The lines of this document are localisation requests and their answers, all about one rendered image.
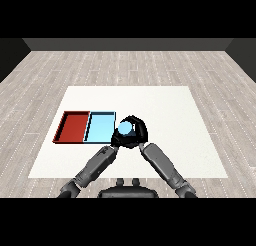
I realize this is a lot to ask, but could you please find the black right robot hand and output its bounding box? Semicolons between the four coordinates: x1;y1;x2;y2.
119;115;149;150

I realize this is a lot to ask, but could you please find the red shallow open box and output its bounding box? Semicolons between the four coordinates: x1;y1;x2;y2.
52;110;91;145

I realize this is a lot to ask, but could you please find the light blue shallow open box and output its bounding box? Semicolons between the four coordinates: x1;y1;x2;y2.
82;110;117;145

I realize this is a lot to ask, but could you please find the small blue can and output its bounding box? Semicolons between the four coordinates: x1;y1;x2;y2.
117;120;137;138

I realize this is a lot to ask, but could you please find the dark grey robot body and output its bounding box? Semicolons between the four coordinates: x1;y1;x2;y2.
97;178;159;199

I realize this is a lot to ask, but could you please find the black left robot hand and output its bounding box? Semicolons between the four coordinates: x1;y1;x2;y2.
110;127;129;150

